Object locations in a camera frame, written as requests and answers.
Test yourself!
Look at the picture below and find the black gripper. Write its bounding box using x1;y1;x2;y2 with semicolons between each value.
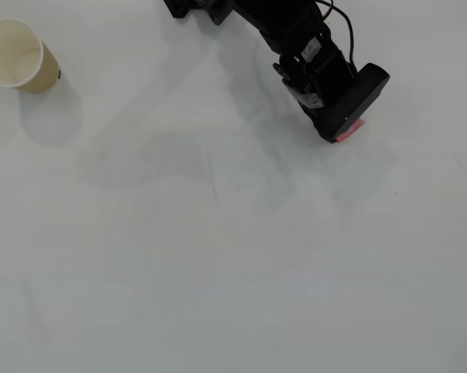
273;37;359;144

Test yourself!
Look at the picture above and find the red foam cube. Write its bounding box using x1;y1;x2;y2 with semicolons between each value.
335;119;367;144

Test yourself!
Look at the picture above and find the beige paper cup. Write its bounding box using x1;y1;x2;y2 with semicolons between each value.
0;19;61;95

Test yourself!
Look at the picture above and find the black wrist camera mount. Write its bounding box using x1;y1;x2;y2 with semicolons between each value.
317;62;391;144

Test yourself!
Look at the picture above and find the red and black servo cable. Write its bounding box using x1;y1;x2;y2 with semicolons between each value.
317;0;355;73

